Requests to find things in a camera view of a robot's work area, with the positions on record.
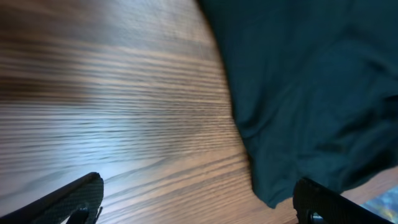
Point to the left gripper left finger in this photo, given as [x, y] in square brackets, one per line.
[77, 202]

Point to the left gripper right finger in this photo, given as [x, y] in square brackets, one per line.
[315, 203]

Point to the black t-shirt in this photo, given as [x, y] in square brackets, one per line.
[313, 87]

